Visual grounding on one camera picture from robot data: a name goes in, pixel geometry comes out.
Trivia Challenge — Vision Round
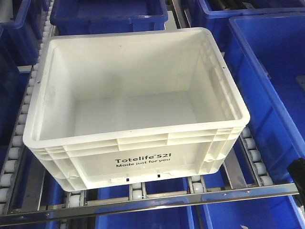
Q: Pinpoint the white plastic tote bin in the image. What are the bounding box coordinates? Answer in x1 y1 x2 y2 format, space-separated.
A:
23 28 250 192

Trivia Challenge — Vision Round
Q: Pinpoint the blue bin top centre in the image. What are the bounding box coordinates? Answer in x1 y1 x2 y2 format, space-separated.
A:
50 0 168 35

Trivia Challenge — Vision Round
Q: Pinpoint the blue bin right shelf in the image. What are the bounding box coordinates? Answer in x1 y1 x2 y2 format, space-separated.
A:
224 13 305 183

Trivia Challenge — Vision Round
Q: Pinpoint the white roller track rail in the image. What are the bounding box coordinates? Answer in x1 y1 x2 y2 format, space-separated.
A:
0 0 53 216

